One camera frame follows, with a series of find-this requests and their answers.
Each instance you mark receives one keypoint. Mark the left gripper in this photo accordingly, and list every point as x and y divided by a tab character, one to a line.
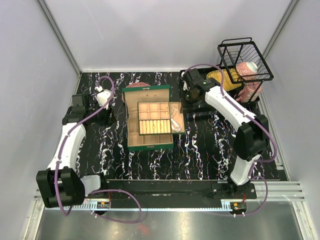
107	121

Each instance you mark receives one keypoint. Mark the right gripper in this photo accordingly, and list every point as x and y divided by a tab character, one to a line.
186	91

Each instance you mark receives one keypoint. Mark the green jewelry box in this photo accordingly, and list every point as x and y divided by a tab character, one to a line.
135	141

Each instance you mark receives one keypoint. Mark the green jewelry tray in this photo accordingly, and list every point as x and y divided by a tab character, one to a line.
160	118

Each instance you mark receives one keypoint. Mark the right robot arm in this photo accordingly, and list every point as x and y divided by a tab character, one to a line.
251	130

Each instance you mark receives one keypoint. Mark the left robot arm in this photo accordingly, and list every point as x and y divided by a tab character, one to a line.
59	184

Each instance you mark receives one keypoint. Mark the yellow woven plate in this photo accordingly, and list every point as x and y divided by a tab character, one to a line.
227	83

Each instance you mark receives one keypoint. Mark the pink dotted dish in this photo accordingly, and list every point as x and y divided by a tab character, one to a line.
135	85

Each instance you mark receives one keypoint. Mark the pink patterned cup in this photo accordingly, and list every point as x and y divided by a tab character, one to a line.
250	92

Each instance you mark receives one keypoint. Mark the pink patterned bowl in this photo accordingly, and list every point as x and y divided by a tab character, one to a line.
247	70

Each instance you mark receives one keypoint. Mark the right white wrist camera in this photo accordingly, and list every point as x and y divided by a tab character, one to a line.
185	85

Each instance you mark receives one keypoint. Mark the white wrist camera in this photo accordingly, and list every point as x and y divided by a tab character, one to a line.
185	85
102	96

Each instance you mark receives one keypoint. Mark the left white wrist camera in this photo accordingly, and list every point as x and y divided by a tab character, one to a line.
102	96

